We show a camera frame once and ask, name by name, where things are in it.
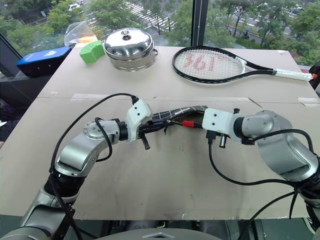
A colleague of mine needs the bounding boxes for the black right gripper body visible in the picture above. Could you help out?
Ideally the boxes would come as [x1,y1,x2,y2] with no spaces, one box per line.
[206,129,228,149]

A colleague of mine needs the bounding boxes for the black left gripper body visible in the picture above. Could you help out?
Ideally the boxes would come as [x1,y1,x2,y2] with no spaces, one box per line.
[136,121,154,151]

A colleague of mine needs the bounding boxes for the black grid pattern pouch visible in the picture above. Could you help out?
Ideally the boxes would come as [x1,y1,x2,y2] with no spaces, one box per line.
[149,104,209,132]

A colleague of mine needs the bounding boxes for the black white tennis racket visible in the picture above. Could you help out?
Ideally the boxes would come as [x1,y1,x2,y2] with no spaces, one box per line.
[171,46,313,85]

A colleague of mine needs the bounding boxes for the stainless steel pot lid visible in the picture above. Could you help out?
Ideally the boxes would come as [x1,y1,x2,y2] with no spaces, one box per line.
[103,28,155,60]

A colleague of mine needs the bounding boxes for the grey rounded robot torso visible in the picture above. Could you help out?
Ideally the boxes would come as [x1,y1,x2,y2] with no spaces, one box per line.
[94,226,226,240]

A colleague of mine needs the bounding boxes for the green curved foam block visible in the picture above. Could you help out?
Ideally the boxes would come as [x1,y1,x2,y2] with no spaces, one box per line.
[79,41,107,66]

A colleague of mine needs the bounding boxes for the orange object in bag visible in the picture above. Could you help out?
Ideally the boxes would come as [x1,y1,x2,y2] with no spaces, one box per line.
[77,36,97,44]

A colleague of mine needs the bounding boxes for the black object beside table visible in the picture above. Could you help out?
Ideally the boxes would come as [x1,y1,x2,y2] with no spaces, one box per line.
[309,61,320,99]

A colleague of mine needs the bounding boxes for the clear plastic bag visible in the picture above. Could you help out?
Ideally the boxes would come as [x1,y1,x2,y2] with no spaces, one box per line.
[64,21,98,48]

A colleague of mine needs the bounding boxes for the blue flat case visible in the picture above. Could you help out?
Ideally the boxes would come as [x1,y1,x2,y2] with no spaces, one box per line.
[16,46,73,78]

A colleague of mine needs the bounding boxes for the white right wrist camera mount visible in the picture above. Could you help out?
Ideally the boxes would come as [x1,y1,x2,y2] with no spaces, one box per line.
[201,107,238,140]

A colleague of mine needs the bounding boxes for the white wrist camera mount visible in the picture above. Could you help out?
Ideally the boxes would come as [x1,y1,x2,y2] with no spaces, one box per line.
[124,99,153,143]
[201,107,238,140]

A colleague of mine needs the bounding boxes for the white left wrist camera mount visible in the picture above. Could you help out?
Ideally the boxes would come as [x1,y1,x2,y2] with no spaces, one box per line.
[124,99,153,143]

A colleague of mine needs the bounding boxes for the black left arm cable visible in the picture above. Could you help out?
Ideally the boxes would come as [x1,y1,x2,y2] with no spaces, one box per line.
[49,93,139,240]

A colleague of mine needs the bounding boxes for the black window frame post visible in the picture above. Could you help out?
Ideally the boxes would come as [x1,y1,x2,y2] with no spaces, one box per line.
[191,0,209,47]

